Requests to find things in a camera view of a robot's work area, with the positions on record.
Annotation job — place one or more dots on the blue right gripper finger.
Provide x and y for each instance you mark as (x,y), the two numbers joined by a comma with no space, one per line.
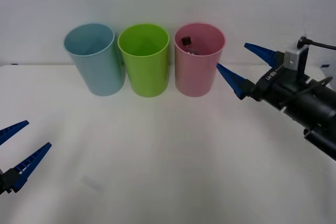
(262,51)
(233,79)

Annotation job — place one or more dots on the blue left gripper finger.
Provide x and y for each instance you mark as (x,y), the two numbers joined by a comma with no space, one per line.
(29,166)
(11,130)

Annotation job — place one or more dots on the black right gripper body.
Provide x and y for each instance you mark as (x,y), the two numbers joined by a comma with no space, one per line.
(270,87)

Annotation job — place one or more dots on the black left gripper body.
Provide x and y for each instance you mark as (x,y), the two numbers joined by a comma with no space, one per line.
(2,183)

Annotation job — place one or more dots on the dark drink bottle black cap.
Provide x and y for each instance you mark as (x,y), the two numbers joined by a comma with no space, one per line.
(187,41)

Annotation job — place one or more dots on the pink plastic bin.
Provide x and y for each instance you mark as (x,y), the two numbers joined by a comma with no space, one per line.
(194,74)

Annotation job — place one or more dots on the green plastic bin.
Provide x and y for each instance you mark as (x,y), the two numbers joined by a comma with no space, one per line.
(147,72)

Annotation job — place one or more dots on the pale blue plastic bin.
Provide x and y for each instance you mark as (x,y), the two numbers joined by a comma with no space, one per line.
(101,64)

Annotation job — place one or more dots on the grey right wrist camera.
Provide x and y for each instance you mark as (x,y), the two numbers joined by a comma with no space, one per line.
(294,57)

